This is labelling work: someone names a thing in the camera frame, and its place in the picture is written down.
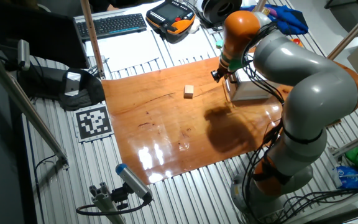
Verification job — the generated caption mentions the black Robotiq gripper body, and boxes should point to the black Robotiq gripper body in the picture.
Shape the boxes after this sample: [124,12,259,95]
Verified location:
[211,65,232,83]

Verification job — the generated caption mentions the black metal drawer handle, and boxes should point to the black metal drawer handle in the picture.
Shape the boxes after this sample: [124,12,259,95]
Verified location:
[224,76,239,102]

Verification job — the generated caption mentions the small wooden cube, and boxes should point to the small wooden cube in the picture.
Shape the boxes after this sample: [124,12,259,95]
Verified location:
[183,85,195,100]

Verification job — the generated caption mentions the white drawer cabinet housing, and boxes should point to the white drawer cabinet housing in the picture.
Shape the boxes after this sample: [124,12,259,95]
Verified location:
[228,67,281,102]

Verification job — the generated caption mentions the black filament spool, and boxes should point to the black filament spool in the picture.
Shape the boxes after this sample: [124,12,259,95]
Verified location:
[202,0,243,27]

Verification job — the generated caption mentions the glossy wooden board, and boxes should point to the glossy wooden board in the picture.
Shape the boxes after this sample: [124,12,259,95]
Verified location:
[101,55,291,186]

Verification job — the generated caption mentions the orange black teach pendant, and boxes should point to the orange black teach pendant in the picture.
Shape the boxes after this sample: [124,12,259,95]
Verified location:
[145,0,196,44]

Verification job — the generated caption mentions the blue cloth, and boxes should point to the blue cloth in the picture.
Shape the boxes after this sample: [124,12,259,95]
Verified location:
[241,4,310,35]

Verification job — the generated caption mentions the white paper sheet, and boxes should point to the white paper sheet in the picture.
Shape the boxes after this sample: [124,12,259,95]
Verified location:
[85,29,161,73]

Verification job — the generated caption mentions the black computer keyboard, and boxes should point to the black computer keyboard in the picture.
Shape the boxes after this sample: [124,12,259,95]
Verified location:
[75,12,148,41]

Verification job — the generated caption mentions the black white fiducial marker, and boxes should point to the black white fiducial marker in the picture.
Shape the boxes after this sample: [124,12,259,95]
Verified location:
[73,104,114,143]

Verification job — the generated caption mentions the black fabric bag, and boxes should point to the black fabric bag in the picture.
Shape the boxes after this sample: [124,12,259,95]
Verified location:
[17,65,106,112]

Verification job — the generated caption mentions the blue plastic bag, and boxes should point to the blue plastic bag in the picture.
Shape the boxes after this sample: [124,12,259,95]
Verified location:
[334,164,358,190]

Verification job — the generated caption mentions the black computer monitor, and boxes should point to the black computer monitor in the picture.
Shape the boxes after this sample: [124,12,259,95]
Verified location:
[0,2,90,70]

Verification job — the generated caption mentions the thin metal frame post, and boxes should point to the thin metal frame post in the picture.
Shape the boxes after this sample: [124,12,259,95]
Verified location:
[253,0,269,13]

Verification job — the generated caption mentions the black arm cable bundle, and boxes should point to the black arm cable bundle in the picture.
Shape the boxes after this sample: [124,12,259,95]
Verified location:
[240,21,288,223]

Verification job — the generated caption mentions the wood-coloured upright post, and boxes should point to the wood-coloured upright post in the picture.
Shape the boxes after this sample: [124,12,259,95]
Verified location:
[80,0,106,80]

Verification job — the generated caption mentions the grey camera blue end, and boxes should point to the grey camera blue end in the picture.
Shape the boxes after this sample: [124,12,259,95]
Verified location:
[115,163,154,202]

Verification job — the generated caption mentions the slanted metal frame post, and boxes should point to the slanted metal frame post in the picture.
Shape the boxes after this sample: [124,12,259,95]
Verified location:
[326,1,358,60]

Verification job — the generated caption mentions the grey aluminium frame beam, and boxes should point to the grey aluminium frame beam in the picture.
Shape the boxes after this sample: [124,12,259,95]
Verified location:
[331,127,358,158]
[0,40,70,170]

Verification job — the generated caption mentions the black cables at base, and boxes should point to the black cables at base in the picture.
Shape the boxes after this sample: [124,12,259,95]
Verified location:
[277,186,358,218]

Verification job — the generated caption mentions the aluminium profile camera mount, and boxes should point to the aluminium profile camera mount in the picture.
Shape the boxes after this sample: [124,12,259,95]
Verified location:
[88,182,127,224]

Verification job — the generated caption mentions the black camera cable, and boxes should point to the black camera cable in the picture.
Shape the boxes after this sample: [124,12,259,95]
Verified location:
[75,198,152,217]

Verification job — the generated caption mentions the small grey depth camera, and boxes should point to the small grey depth camera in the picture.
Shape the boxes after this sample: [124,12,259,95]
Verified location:
[17,39,30,72]

